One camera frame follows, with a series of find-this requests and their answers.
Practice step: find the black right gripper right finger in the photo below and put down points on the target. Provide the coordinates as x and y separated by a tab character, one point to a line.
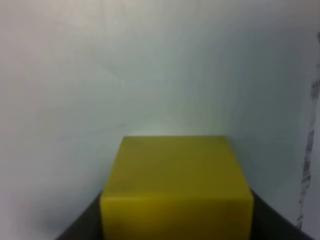
268	224

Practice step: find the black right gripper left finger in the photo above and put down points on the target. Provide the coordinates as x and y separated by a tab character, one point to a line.
88	226

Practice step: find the yellow cube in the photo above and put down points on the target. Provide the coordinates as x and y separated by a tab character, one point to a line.
176	188

